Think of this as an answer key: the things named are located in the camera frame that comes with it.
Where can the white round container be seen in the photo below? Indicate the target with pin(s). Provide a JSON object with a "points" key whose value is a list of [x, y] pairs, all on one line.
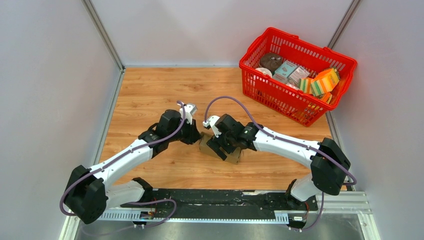
{"points": [[264, 71]]}

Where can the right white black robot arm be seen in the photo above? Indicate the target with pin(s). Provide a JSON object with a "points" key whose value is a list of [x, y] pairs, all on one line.
{"points": [[326, 161]]}

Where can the red plastic basket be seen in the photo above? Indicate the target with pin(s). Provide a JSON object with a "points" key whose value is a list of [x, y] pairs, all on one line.
{"points": [[277, 93]]}

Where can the orange green striped box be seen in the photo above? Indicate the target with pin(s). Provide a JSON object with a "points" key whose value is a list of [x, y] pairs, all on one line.
{"points": [[325, 82]]}

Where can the brown cardboard paper box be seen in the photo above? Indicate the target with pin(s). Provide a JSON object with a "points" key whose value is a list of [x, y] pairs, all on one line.
{"points": [[211, 148]]}

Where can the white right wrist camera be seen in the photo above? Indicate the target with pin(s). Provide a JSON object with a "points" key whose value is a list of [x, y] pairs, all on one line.
{"points": [[210, 124]]}

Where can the green orange striped pack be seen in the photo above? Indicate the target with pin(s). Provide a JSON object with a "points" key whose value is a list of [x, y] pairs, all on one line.
{"points": [[304, 84]]}

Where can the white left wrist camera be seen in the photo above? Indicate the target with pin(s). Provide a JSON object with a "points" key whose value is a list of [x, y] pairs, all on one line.
{"points": [[187, 112]]}

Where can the teal small box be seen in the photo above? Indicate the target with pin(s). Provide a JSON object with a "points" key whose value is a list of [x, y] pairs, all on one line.
{"points": [[285, 69]]}

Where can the right aluminium corner post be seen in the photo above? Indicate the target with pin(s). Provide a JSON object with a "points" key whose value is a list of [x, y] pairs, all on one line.
{"points": [[349, 14]]}

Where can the brown round packaged item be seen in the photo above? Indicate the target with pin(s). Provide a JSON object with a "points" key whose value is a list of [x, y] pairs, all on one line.
{"points": [[271, 61]]}

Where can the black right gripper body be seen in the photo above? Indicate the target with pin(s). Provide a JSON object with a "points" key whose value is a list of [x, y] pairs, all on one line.
{"points": [[226, 142]]}

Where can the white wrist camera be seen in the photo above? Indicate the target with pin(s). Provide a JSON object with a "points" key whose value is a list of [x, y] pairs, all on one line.
{"points": [[210, 124], [187, 112]]}

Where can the aluminium frame corner post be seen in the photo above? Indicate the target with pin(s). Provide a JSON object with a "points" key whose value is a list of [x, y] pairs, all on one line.
{"points": [[95, 17]]}

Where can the grey white small box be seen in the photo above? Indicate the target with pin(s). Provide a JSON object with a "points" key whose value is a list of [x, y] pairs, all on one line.
{"points": [[298, 73]]}

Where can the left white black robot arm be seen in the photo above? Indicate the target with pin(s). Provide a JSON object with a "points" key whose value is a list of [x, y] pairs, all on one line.
{"points": [[92, 190]]}

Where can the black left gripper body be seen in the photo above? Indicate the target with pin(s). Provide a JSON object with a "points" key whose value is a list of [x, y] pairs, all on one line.
{"points": [[186, 134]]}

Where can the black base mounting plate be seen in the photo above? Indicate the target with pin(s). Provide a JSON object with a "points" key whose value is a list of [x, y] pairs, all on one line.
{"points": [[223, 203]]}

